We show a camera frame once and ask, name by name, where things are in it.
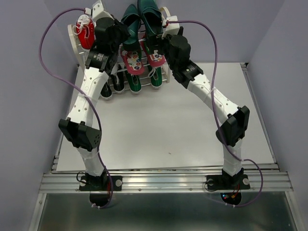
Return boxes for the pink flip-flop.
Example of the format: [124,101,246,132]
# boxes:
[120,49,144,76]
[141,41,165,68]

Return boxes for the dark green loafer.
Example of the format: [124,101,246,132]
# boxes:
[121,4,141,51]
[137,0,163,37]

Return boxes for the green sneaker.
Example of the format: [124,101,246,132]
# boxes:
[125,71,141,94]
[147,65,162,89]

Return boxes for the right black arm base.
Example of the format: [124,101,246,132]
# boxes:
[204,174,251,205]

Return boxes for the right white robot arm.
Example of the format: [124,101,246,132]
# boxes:
[145,34,250,188]

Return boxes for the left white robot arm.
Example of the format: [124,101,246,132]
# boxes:
[59,17,129,190]

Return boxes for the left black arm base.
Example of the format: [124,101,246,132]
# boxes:
[76,171,123,209]

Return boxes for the cream metal shoe rack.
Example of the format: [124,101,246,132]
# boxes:
[67,6,175,97]

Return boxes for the left red sneaker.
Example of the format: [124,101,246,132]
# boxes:
[73,14,95,50]

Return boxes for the right black sneaker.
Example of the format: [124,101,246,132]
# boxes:
[111,64,125,94]

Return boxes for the black sneaker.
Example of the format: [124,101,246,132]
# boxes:
[101,82,112,100]
[111,64,125,94]

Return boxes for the left black sneaker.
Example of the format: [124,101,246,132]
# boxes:
[101,82,112,100]

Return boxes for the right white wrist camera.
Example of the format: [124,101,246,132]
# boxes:
[162,15,180,38]

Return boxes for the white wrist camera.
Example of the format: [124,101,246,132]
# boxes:
[162,15,180,38]
[85,0,114,22]

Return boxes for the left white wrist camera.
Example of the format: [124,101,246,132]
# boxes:
[85,0,114,22]

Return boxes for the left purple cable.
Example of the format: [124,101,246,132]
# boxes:
[39,7,114,210]

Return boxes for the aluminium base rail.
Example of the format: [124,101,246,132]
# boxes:
[39,164,294,193]

